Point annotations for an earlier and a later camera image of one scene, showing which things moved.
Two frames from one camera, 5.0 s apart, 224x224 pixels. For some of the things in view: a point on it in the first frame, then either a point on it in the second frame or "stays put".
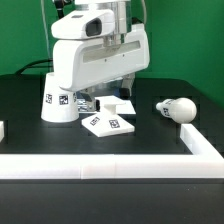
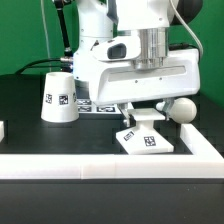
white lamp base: (108, 123) -> (145, 137)
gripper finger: (127, 83) -> (168, 103)
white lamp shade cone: (58, 105) stays put
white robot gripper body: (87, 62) -> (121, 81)
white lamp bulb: (180, 109) stays put
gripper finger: (92, 104) -> (124, 114)
